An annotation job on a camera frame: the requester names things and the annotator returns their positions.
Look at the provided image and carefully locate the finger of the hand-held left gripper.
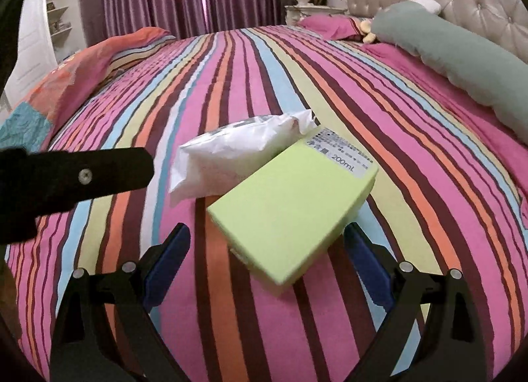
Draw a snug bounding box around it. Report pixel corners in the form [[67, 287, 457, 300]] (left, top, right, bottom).
[[0, 147, 154, 244]]

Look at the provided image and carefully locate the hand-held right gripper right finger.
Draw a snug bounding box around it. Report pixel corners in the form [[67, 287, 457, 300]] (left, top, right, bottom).
[[344, 222, 489, 382]]

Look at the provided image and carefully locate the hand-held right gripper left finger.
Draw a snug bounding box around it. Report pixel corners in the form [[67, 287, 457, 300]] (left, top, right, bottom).
[[49, 222, 191, 382]]

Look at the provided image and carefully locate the light green box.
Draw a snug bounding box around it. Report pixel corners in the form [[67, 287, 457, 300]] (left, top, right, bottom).
[[205, 126, 379, 293]]

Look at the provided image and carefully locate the white plastic packet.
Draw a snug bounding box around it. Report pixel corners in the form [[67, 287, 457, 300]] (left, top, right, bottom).
[[168, 110, 320, 206]]

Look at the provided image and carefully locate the striped colourful blanket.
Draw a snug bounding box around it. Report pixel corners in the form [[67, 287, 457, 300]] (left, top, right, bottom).
[[4, 25, 524, 382]]

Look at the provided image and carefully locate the orange and teal quilt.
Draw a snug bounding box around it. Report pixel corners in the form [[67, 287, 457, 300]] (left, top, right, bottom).
[[0, 26, 176, 152]]

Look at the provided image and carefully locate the white cabinet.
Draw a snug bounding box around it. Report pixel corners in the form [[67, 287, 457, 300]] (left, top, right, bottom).
[[6, 0, 83, 96]]

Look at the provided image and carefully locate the pink bed sheet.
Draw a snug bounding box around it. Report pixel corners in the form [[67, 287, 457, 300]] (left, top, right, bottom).
[[363, 42, 528, 234]]

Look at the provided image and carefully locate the yellow plush toy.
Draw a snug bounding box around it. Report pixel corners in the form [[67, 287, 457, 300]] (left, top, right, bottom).
[[359, 19, 378, 44]]

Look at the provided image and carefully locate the green bolster pillow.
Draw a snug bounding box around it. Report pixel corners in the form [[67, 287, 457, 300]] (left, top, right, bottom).
[[371, 0, 528, 143]]

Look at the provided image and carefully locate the pink pillow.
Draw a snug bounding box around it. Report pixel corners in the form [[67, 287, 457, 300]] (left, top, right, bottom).
[[297, 15, 368, 40]]

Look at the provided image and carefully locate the white nightstand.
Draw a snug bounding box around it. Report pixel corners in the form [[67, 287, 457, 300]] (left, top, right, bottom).
[[284, 5, 349, 26]]

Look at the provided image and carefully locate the white pillow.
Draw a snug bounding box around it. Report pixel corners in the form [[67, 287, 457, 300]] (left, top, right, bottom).
[[408, 0, 442, 16]]

